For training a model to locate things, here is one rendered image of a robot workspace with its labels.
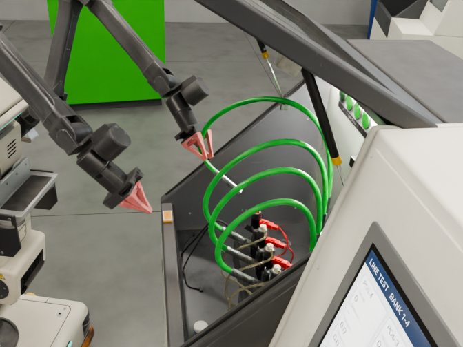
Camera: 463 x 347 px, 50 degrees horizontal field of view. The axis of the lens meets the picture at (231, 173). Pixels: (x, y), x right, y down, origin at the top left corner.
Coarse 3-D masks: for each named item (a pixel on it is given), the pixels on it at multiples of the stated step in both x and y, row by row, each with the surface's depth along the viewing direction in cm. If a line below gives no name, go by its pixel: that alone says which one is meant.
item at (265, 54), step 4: (256, 40) 145; (260, 44) 145; (264, 44) 145; (260, 48) 146; (264, 48) 146; (264, 52) 146; (264, 56) 147; (268, 56) 147; (268, 60) 148; (268, 64) 149; (272, 72) 150; (276, 80) 152; (276, 84) 152; (280, 92) 154; (280, 96) 154; (284, 104) 155; (280, 108) 157; (284, 108) 156; (288, 108) 157
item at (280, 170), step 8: (280, 168) 112; (288, 168) 112; (256, 176) 111; (264, 176) 112; (304, 176) 113; (240, 184) 112; (248, 184) 112; (312, 184) 115; (232, 192) 113; (224, 200) 113; (320, 200) 118; (216, 208) 114; (320, 208) 119; (216, 216) 115; (320, 216) 120; (320, 224) 121; (320, 232) 123; (216, 240) 119; (224, 248) 121; (240, 256) 123; (248, 256) 124
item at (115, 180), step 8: (112, 168) 111; (136, 168) 114; (96, 176) 111; (104, 176) 110; (112, 176) 111; (120, 176) 112; (128, 176) 114; (104, 184) 112; (112, 184) 111; (120, 184) 112; (128, 184) 110; (112, 192) 113; (120, 192) 112; (104, 200) 114
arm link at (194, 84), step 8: (160, 80) 140; (192, 80) 138; (200, 80) 140; (160, 88) 140; (168, 88) 139; (176, 88) 140; (184, 88) 140; (192, 88) 137; (200, 88) 136; (208, 88) 141; (168, 96) 143; (184, 96) 138; (192, 96) 138; (200, 96) 138; (192, 104) 140
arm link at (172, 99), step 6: (180, 90) 140; (174, 96) 140; (180, 96) 141; (168, 102) 141; (174, 102) 140; (180, 102) 140; (186, 102) 141; (174, 108) 140; (180, 108) 140; (174, 114) 140
